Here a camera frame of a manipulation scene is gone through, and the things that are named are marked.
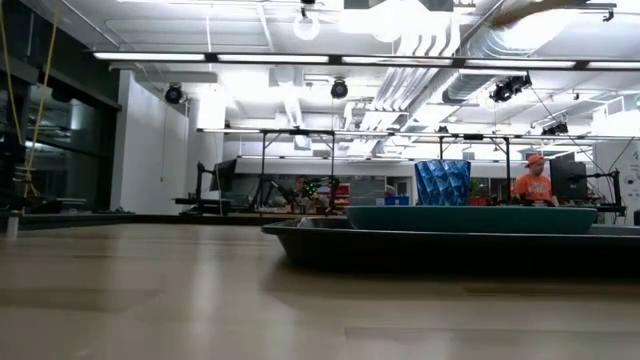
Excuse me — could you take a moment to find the black ceiling bracket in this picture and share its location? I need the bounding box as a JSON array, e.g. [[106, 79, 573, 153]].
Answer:
[[574, 1, 618, 24]]

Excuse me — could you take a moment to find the black background rig frame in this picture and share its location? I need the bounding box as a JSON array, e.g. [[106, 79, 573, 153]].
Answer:
[[436, 132, 514, 207], [257, 128, 338, 214]]

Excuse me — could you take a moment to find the black computer monitor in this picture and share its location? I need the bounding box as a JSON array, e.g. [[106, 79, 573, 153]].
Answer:
[[208, 158, 239, 194], [549, 152, 590, 202]]

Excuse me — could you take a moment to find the teal round plate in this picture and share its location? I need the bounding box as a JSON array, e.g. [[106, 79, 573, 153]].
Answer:
[[345, 204, 599, 236]]

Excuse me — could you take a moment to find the person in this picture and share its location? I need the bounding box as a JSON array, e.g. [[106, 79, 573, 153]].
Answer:
[[292, 175, 329, 214], [512, 153, 561, 208]]

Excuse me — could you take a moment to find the orange yellow cable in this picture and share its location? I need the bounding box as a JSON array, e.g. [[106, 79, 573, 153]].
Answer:
[[0, 0, 59, 201]]

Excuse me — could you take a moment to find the black aluminium table frame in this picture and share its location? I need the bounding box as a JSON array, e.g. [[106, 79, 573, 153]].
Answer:
[[0, 212, 351, 227]]

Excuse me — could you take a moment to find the black rectangular tray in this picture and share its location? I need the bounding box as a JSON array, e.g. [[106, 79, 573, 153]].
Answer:
[[260, 215, 640, 277]]

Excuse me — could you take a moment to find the grey cabinet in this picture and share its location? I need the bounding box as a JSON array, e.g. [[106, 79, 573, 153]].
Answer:
[[349, 178, 387, 208]]

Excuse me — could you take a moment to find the blue faceted cup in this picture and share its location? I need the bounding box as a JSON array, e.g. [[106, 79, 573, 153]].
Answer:
[[414, 159, 472, 207]]

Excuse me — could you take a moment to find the white clamp post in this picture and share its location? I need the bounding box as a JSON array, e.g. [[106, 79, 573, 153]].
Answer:
[[5, 209, 21, 239]]

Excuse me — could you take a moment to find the silver ventilation duct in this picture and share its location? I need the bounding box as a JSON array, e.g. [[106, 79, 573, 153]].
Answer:
[[442, 9, 551, 104]]

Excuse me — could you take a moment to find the LED light bar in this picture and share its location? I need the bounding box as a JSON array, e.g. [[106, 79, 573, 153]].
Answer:
[[91, 49, 640, 71]]

